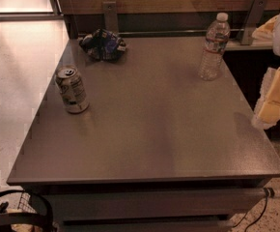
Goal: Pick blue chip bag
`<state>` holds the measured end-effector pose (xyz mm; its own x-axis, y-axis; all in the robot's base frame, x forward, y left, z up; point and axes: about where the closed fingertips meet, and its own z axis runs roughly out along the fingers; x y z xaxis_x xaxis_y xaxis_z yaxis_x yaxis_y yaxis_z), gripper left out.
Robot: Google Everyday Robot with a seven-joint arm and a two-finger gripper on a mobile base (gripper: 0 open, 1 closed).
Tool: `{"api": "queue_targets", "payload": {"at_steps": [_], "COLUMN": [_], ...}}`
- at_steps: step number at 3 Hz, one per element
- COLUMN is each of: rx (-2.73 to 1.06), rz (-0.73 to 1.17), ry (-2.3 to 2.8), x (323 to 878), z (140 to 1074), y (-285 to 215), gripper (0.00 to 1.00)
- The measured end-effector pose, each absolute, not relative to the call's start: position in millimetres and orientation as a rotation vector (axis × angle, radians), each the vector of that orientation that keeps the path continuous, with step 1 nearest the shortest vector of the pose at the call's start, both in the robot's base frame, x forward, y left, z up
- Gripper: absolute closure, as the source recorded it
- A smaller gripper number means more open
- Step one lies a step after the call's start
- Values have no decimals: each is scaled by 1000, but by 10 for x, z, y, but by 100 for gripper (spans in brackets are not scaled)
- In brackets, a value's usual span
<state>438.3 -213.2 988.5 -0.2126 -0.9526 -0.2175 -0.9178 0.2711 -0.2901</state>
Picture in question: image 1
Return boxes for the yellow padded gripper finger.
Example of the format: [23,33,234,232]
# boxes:
[252,67,280,130]
[252,15,278,41]

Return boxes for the crumpled blue chip bag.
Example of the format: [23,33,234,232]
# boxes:
[79,29,126,61]

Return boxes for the clear plastic water bottle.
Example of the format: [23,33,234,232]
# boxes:
[198,13,230,80]

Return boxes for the silver soda can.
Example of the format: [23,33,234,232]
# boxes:
[55,65,89,114]

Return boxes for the grey drawer cabinet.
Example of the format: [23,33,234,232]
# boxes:
[7,173,280,232]

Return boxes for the right metal bracket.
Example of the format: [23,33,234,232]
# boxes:
[240,0,268,45]

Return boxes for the metal bracket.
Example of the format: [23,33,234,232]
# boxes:
[102,1,119,33]
[240,0,268,45]

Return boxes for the metal wall rail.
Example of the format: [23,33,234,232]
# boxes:
[77,28,246,39]

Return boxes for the black power cable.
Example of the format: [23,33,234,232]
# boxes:
[233,187,280,232]

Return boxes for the left metal bracket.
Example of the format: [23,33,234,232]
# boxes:
[102,1,119,33]

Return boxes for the black wire basket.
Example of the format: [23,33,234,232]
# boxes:
[0,188,58,232]

